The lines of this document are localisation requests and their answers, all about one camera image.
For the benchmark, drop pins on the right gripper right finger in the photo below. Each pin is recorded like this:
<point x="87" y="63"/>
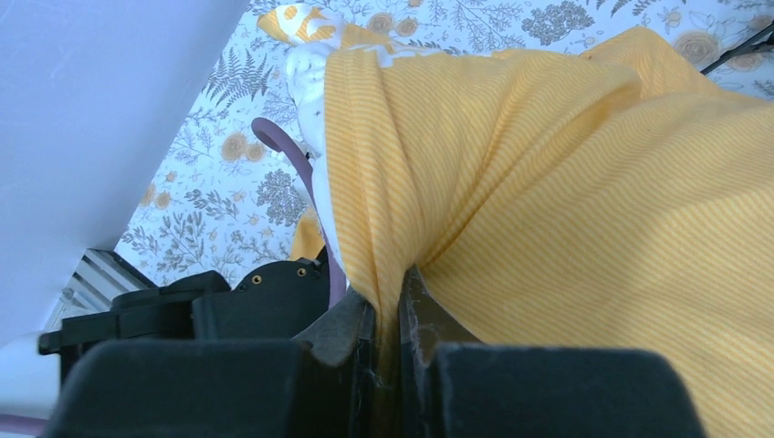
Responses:
<point x="454" y="385"/>

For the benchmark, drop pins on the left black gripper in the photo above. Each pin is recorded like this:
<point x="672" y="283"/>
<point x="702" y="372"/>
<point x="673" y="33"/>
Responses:
<point x="274" y="301"/>

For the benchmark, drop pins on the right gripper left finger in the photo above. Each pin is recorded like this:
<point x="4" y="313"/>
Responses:
<point x="307" y="386"/>

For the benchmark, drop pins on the orange pillowcase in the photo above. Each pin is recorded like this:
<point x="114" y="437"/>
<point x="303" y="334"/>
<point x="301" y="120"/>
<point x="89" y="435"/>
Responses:
<point x="615" y="198"/>

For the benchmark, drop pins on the white pillow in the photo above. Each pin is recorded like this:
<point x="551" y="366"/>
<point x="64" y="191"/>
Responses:
<point x="305" y="74"/>

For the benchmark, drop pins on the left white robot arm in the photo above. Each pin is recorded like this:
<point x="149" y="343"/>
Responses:
<point x="152" y="313"/>

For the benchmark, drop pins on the floral tablecloth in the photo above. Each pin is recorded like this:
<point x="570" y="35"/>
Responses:
<point x="221" y="200"/>

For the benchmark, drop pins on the black tripod stand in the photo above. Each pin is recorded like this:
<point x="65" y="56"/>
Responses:
<point x="761" y="42"/>

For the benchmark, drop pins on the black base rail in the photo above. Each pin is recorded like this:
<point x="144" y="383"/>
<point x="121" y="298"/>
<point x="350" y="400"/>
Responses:
<point x="101" y="275"/>

